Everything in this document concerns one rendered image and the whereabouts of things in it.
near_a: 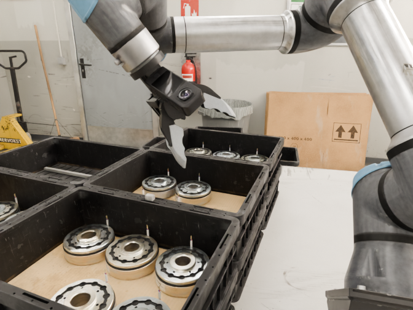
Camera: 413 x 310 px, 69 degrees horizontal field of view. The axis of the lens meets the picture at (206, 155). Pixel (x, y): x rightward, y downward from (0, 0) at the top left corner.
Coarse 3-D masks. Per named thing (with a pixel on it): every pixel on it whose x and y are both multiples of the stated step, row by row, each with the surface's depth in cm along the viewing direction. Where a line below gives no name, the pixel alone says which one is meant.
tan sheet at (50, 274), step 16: (48, 256) 63; (64, 256) 63; (32, 272) 58; (48, 272) 58; (64, 272) 58; (80, 272) 58; (96, 272) 58; (32, 288) 54; (48, 288) 54; (112, 288) 54; (128, 288) 54; (144, 288) 54; (176, 304) 51
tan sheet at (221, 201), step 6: (138, 192) 91; (216, 192) 91; (168, 198) 87; (174, 198) 87; (216, 198) 87; (222, 198) 87; (228, 198) 87; (234, 198) 87; (240, 198) 87; (204, 204) 84; (210, 204) 84; (216, 204) 84; (222, 204) 84; (228, 204) 84; (234, 204) 84; (240, 204) 84; (228, 210) 80; (234, 210) 80
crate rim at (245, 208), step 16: (128, 160) 88; (208, 160) 90; (224, 160) 88; (96, 176) 77; (112, 192) 69; (128, 192) 69; (256, 192) 69; (192, 208) 62; (208, 208) 62; (240, 208) 62; (240, 224) 60
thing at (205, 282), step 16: (96, 192) 69; (48, 208) 62; (176, 208) 62; (16, 224) 56; (224, 256) 49; (208, 272) 44; (0, 288) 41; (16, 288) 41; (208, 288) 43; (16, 304) 40; (32, 304) 39; (48, 304) 38; (192, 304) 38
